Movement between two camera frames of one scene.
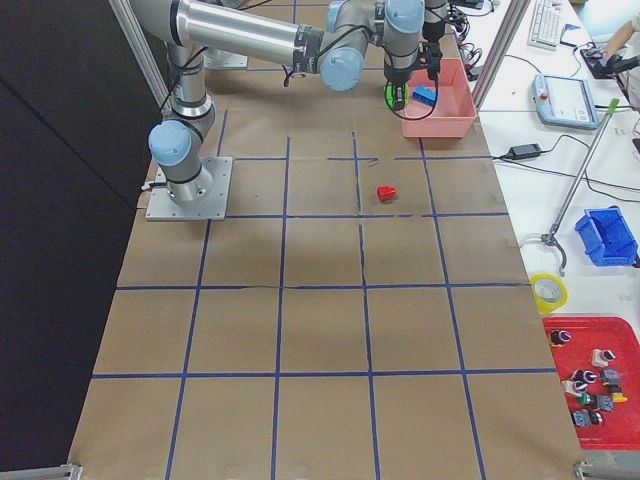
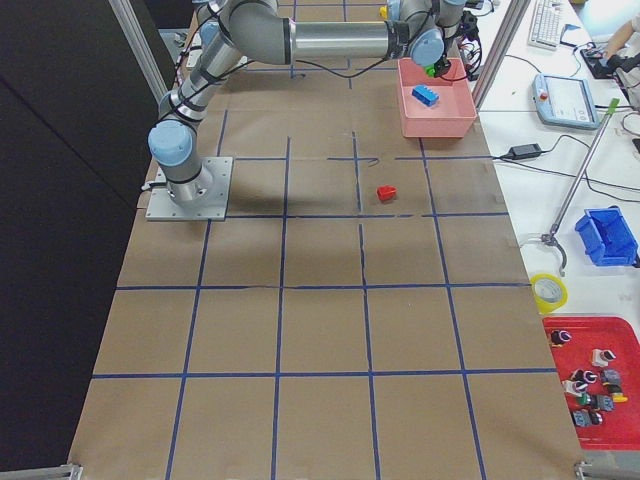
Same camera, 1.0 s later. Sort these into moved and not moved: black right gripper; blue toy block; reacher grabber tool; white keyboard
Moved: black right gripper
Not moved: blue toy block; white keyboard; reacher grabber tool
